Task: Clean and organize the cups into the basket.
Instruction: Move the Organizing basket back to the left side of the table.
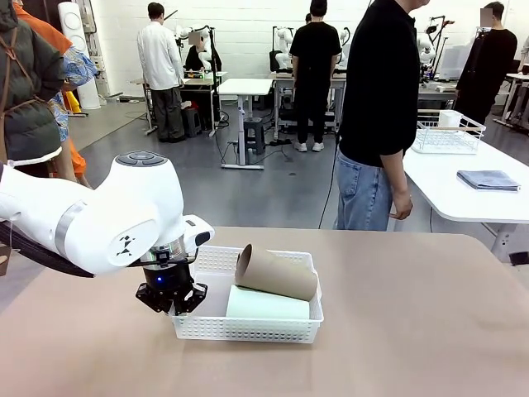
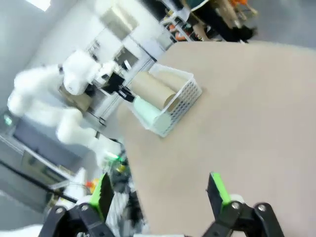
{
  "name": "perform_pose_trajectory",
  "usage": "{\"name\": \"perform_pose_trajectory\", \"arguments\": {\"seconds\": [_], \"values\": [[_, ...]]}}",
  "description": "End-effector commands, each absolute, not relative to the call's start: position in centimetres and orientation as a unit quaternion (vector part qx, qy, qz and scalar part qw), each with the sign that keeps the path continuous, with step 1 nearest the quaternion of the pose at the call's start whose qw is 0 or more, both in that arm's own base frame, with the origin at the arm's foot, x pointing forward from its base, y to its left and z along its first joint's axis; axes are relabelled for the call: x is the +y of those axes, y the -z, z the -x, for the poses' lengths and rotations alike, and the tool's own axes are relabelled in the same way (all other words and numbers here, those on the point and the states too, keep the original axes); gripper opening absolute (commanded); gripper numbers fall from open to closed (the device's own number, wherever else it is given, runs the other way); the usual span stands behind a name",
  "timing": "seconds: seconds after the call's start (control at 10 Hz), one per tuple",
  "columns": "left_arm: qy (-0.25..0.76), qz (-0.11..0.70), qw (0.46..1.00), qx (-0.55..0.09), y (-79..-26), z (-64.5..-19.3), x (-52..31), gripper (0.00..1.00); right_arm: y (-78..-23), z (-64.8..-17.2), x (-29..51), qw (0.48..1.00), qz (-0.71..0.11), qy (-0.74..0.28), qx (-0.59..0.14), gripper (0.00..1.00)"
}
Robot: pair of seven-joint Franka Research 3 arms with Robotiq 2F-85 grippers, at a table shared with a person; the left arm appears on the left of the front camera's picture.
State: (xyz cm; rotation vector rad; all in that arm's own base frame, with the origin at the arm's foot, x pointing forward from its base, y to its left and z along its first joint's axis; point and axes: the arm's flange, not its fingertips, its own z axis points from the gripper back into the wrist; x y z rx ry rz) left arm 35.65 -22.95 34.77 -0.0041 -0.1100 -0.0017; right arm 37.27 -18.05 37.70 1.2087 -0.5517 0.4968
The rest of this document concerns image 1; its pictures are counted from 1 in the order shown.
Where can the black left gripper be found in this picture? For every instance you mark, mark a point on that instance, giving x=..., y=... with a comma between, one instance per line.
x=167, y=277

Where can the white perforated plastic basket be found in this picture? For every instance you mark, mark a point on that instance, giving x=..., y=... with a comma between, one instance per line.
x=248, y=331

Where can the light green plastic cup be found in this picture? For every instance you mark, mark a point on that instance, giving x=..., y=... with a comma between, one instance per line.
x=264, y=308

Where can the brown plastic cup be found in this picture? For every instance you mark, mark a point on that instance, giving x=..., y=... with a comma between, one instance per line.
x=277, y=277

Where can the blue towel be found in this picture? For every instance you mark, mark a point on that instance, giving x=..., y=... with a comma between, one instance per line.
x=487, y=181

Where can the person's right forearm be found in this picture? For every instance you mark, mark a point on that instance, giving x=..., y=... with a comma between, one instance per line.
x=394, y=173

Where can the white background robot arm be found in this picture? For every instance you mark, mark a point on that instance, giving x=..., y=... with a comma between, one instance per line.
x=184, y=35
x=345, y=41
x=425, y=49
x=284, y=45

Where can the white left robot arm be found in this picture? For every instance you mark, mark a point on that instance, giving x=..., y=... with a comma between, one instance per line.
x=136, y=194

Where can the person's right hand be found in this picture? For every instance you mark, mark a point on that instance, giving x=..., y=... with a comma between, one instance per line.
x=403, y=204

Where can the dark gray stool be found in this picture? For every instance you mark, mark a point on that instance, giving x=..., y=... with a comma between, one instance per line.
x=192, y=123

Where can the gray plastic stool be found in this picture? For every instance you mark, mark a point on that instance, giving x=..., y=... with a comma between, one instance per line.
x=253, y=134

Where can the black power strip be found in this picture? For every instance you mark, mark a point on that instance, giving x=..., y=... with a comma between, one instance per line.
x=280, y=142

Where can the wooden desk black panel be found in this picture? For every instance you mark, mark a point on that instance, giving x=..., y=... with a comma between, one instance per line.
x=206, y=82

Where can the small white desk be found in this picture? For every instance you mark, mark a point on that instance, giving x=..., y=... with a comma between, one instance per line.
x=244, y=86

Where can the gray equipment desk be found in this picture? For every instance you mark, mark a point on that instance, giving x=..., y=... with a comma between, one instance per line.
x=283, y=99

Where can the person white coat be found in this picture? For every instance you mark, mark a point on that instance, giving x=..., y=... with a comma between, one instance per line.
x=161, y=62

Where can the seated person blurred face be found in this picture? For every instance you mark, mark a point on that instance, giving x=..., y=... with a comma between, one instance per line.
x=196, y=58

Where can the person orange blue patterned clothes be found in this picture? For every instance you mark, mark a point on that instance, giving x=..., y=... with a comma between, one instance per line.
x=76, y=70

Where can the person dark green jacket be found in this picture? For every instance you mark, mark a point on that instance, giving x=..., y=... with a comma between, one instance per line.
x=29, y=91

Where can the standing person all black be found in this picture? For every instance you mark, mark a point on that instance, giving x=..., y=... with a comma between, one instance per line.
x=314, y=62

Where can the white tower fan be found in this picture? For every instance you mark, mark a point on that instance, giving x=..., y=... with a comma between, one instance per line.
x=76, y=37

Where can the person black shirt blue jeans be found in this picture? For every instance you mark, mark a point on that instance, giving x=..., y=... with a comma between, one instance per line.
x=376, y=91

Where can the white cup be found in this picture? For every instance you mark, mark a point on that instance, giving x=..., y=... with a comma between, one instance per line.
x=449, y=119

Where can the white box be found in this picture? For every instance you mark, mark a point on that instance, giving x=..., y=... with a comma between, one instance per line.
x=452, y=62

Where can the person in black clothes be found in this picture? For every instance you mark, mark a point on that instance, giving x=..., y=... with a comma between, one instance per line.
x=487, y=70

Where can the light wooden desk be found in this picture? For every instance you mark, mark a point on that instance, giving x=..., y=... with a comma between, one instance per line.
x=516, y=78

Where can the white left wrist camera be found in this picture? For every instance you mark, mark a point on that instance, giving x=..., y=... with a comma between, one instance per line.
x=198, y=229

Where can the black camera stand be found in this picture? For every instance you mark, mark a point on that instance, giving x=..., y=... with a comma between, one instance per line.
x=438, y=37

